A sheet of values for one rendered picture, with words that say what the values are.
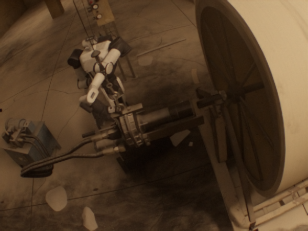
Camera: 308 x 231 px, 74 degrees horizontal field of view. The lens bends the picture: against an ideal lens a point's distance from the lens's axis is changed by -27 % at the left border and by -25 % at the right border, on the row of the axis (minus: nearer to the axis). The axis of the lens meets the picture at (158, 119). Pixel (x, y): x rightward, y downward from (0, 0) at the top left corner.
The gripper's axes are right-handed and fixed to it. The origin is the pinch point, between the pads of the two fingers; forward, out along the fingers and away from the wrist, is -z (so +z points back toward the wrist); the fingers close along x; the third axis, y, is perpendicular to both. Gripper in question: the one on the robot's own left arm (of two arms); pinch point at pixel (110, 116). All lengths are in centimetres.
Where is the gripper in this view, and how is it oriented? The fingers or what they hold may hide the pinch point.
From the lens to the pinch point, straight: 184.0
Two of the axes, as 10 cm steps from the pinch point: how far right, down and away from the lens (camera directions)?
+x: 1.8, 6.8, -7.1
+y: 7.6, -5.6, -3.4
